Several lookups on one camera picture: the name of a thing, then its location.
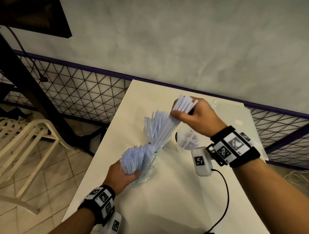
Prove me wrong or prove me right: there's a person's right hand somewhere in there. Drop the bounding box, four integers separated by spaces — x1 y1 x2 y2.
170 97 227 138

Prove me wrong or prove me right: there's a person's left hand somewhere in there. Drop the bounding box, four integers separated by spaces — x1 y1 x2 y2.
103 160 142 196

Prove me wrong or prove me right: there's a bundle of white straws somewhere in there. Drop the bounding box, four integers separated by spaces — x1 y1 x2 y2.
144 110 170 143
149 94 199 155
119 144 155 176

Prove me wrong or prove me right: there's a person's left forearm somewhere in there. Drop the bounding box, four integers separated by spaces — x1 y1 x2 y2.
48 207 97 234

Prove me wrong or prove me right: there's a person's right forearm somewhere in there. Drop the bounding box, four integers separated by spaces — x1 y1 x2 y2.
231 157 309 234

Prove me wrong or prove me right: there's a clear cup with purple label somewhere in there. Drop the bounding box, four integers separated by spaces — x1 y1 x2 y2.
176 125 201 151

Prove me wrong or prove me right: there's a black wristband with marker tags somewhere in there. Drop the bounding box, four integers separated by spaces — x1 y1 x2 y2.
77 184 116 227
210 125 262 169

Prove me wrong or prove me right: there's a white plastic chair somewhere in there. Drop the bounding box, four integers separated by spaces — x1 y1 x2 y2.
0 117 76 215

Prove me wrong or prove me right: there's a dark wooden beam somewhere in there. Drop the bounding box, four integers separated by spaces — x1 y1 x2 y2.
0 33 107 155

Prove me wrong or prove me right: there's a white wrist camera with marker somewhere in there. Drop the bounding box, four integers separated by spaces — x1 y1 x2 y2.
191 146 214 177
99 212 122 234

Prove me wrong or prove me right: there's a black camera cable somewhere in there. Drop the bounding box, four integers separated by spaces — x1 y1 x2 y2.
204 168 230 234

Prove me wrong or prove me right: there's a purple framed wire mesh fence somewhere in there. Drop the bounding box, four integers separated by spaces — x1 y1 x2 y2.
0 49 309 171

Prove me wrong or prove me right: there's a white cable bundle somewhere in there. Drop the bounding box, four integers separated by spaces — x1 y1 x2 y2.
284 169 309 191

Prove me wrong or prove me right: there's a black hanging cable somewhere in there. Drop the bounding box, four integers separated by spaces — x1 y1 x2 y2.
5 25 49 83

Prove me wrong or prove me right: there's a dark wall board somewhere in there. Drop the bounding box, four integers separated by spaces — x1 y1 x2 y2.
0 0 73 39

